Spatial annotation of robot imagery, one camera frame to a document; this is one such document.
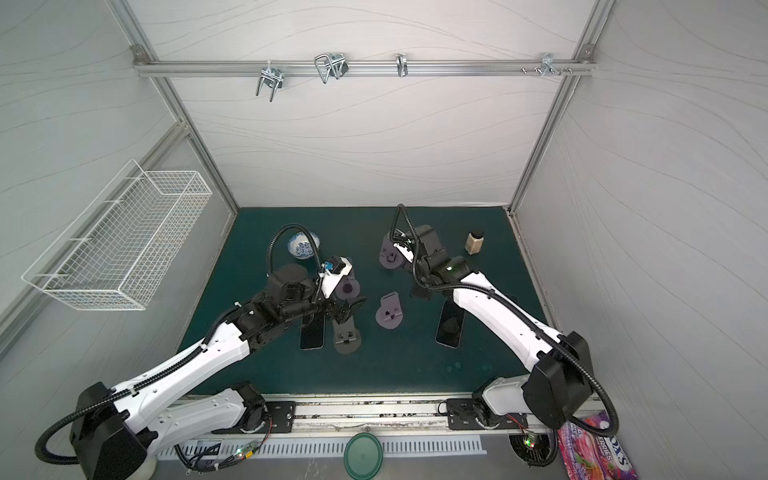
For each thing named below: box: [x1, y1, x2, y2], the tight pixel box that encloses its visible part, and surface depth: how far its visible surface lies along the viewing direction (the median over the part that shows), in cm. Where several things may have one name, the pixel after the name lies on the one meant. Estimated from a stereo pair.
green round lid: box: [343, 432, 383, 480], surface depth 62 cm
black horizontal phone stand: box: [409, 286, 432, 301], surface depth 98 cm
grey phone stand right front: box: [376, 292, 404, 329], surface depth 88 cm
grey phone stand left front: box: [332, 315, 362, 354], surface depth 84 cm
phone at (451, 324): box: [435, 299, 466, 348], surface depth 89 cm
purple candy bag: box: [558, 411, 637, 480], surface depth 69 cm
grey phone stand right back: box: [378, 231, 403, 269], surface depth 105 cm
